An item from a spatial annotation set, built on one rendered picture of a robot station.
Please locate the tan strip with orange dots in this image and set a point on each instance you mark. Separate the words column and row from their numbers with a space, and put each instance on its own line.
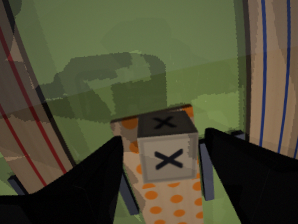
column 179, row 202

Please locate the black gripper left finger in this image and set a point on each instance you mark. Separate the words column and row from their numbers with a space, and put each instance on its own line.
column 85, row 195

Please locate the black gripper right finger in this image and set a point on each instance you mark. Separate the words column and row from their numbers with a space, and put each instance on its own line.
column 261, row 184

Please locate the grey cube with black x mark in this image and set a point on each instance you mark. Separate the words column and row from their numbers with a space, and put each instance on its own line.
column 168, row 146

